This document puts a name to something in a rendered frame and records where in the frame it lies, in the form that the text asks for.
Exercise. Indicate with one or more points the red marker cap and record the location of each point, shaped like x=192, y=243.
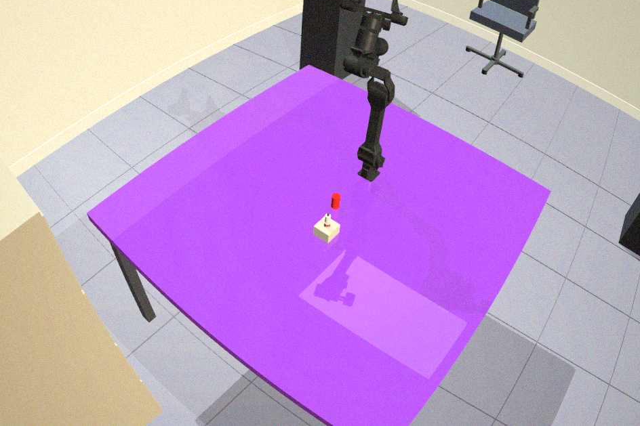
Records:
x=335, y=200

